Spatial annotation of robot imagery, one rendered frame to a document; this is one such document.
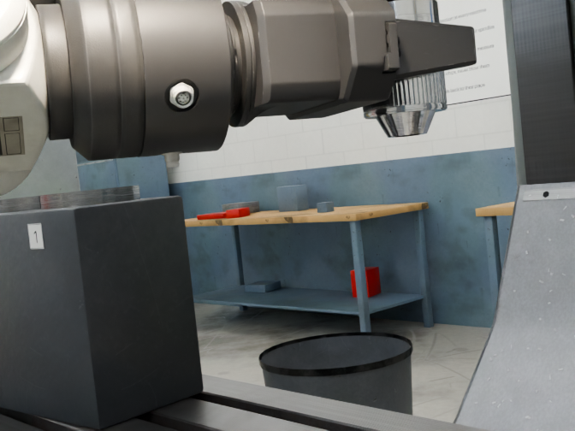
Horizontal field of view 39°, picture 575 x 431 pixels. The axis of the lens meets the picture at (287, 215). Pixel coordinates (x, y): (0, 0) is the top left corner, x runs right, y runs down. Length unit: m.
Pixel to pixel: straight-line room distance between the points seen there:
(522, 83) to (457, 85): 4.75
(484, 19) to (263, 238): 2.81
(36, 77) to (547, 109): 0.57
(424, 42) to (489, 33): 5.04
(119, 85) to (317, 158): 6.13
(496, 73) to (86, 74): 5.10
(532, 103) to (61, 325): 0.50
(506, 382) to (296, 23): 0.46
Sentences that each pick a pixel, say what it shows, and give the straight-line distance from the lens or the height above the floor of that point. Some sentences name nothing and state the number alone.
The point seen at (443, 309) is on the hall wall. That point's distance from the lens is 5.83.
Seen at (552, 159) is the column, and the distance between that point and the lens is 0.83.
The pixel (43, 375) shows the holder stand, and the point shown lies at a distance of 0.76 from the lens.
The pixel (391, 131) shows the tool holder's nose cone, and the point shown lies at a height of 1.20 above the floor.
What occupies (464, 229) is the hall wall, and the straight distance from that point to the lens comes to 5.61.
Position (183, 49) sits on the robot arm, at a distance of 0.38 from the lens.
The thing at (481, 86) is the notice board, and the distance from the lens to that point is 5.48.
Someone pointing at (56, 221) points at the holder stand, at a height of 1.16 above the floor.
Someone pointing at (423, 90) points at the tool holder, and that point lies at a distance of 0.44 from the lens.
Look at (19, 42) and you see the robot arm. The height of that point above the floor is 1.25.
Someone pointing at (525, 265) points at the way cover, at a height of 1.07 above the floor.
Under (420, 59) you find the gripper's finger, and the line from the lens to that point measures 0.43.
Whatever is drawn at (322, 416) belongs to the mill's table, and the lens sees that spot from 0.66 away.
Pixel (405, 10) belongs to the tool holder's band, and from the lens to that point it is 0.44.
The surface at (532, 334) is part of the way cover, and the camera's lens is 0.79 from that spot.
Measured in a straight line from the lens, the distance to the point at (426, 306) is 5.74.
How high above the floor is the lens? 1.18
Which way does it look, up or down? 3 degrees down
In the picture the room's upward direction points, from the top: 6 degrees counter-clockwise
